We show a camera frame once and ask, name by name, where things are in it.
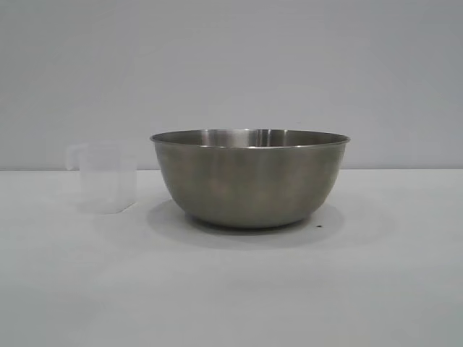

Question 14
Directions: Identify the stainless steel mixing bowl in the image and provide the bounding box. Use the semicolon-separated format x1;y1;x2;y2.
148;127;352;229

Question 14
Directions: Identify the clear plastic measuring cup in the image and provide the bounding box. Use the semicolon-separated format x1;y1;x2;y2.
65;142;138;215

